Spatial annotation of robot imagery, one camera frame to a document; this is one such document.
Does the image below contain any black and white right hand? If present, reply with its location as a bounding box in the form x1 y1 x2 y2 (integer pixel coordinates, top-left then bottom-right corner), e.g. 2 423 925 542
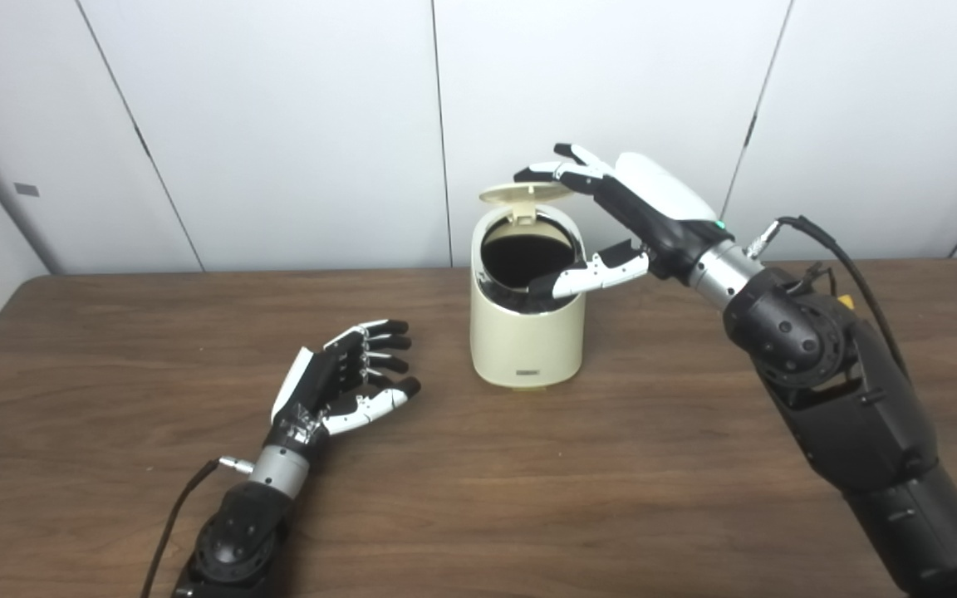
514 142 735 301

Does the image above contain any black and white left hand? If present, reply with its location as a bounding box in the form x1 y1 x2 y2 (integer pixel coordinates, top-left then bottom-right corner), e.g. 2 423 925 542
263 318 422 453

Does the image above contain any round cream bin lid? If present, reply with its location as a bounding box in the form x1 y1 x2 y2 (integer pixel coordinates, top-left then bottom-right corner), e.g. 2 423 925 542
478 181 575 223

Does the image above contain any cream-colored bin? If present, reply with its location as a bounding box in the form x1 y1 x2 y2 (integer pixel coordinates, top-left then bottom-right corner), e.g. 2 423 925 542
469 203 587 391

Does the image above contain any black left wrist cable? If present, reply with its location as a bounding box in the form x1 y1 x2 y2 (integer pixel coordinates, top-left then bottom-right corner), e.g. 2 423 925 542
140 455 255 598

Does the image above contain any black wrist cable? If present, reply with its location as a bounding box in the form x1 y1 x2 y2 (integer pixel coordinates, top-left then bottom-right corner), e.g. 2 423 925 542
746 214 911 383
140 455 255 598

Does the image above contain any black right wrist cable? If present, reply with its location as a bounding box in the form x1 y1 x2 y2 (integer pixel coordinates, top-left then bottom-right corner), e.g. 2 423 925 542
746 214 911 383

